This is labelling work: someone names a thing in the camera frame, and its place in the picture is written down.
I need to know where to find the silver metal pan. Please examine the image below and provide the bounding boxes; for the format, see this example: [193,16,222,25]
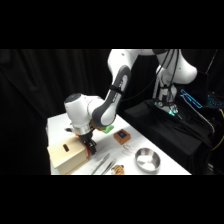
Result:
[123,144,162,174]

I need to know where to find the blue lit device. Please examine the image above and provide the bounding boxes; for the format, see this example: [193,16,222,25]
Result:
[180,88,204,110]

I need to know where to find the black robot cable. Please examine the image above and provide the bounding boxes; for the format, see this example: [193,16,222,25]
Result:
[120,49,181,111]

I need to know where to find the brown box with blue top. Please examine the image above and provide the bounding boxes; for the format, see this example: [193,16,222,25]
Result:
[113,128,132,145]

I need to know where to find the black cloth covered stand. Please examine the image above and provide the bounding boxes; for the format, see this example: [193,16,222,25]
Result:
[123,98,214,176]

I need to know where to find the green flat object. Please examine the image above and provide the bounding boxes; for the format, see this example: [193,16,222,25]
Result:
[100,125,116,135]

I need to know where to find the yellow cable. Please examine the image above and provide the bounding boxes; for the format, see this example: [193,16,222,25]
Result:
[211,108,224,152]

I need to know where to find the black curtain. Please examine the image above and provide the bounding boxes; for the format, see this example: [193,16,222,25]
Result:
[0,49,224,176]

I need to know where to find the silver metal tongs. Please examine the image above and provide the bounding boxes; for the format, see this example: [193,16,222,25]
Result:
[91,152,117,176]

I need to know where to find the light wooden drawer box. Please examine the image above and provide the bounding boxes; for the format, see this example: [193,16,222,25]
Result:
[46,136,90,175]

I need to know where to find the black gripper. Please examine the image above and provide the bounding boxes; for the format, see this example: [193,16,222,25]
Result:
[77,132,98,156]

